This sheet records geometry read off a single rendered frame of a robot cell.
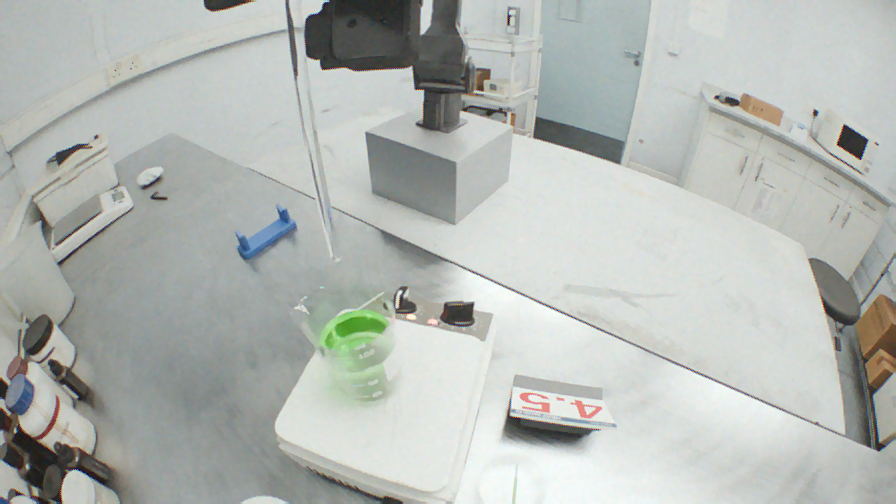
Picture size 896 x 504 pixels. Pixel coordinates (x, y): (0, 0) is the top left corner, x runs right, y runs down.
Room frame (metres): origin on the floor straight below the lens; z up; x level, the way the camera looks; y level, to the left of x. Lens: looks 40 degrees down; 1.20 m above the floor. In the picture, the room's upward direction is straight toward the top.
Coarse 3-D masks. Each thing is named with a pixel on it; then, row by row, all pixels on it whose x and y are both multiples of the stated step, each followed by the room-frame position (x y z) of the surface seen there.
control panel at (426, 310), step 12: (408, 300) 0.24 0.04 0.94; (420, 300) 0.24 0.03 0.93; (420, 312) 0.21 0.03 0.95; (432, 312) 0.21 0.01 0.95; (480, 312) 0.22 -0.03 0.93; (420, 324) 0.19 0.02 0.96; (432, 324) 0.19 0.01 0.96; (444, 324) 0.19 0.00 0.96; (480, 324) 0.20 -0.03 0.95; (480, 336) 0.17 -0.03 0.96
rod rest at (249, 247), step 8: (280, 208) 0.42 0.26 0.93; (280, 216) 0.42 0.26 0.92; (288, 216) 0.42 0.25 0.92; (272, 224) 0.41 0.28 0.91; (280, 224) 0.41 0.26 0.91; (288, 224) 0.41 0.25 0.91; (296, 224) 0.42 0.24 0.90; (264, 232) 0.39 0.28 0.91; (272, 232) 0.39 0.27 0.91; (280, 232) 0.39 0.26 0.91; (240, 240) 0.35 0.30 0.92; (248, 240) 0.37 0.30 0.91; (256, 240) 0.37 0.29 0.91; (264, 240) 0.37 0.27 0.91; (272, 240) 0.38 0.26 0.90; (240, 248) 0.35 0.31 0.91; (248, 248) 0.35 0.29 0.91; (256, 248) 0.35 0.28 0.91; (248, 256) 0.34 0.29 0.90
